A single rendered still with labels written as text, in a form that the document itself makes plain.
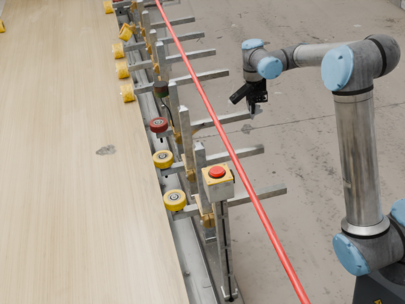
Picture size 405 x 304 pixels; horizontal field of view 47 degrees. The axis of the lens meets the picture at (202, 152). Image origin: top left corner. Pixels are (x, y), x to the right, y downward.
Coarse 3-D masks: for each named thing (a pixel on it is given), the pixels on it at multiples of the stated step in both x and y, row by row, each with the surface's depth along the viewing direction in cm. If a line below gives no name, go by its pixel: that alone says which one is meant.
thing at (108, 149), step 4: (108, 144) 192; (112, 144) 193; (100, 148) 192; (104, 148) 191; (108, 148) 190; (112, 148) 190; (96, 152) 190; (100, 152) 190; (104, 152) 189; (108, 152) 189; (112, 152) 190
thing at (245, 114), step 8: (240, 112) 212; (248, 112) 212; (200, 120) 210; (208, 120) 210; (224, 120) 210; (232, 120) 211; (240, 120) 212; (168, 128) 208; (192, 128) 209; (160, 136) 207
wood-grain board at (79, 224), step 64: (64, 0) 353; (0, 64) 271; (64, 64) 262; (0, 128) 214; (64, 128) 208; (128, 128) 203; (0, 192) 177; (64, 192) 173; (128, 192) 170; (0, 256) 151; (64, 256) 148; (128, 256) 145
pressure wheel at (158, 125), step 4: (152, 120) 206; (156, 120) 206; (160, 120) 206; (164, 120) 205; (152, 124) 203; (156, 124) 203; (160, 124) 202; (164, 124) 202; (152, 128) 203; (156, 128) 202; (160, 128) 202; (164, 128) 203; (156, 132) 203; (160, 132) 203; (160, 140) 210
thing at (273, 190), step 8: (280, 184) 175; (256, 192) 172; (264, 192) 172; (272, 192) 173; (280, 192) 174; (232, 200) 170; (240, 200) 171; (248, 200) 172; (184, 208) 169; (192, 208) 169; (176, 216) 168; (184, 216) 169; (192, 216) 170
